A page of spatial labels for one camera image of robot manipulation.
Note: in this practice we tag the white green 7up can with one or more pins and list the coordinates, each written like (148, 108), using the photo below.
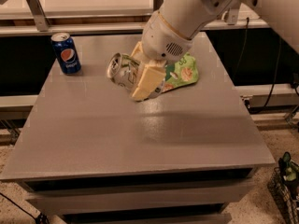
(123, 70)

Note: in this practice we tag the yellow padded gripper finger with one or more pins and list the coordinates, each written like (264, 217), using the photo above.
(150, 83)
(138, 53)

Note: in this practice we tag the metal bracket left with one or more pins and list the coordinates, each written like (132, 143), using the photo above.
(39, 16)

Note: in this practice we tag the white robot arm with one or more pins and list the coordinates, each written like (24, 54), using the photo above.
(188, 17)

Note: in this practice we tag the black wire basket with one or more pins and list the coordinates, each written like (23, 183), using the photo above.
(284, 188)

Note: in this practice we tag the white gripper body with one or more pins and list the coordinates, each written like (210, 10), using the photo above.
(161, 40)

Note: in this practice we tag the metal bracket right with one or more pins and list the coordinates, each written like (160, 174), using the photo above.
(231, 16)

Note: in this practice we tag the green snack bag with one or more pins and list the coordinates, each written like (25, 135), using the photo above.
(182, 73)

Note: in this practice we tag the grey drawer cabinet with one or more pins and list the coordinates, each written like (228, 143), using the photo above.
(88, 153)

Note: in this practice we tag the blue Pepsi can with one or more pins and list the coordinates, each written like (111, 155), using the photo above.
(66, 53)

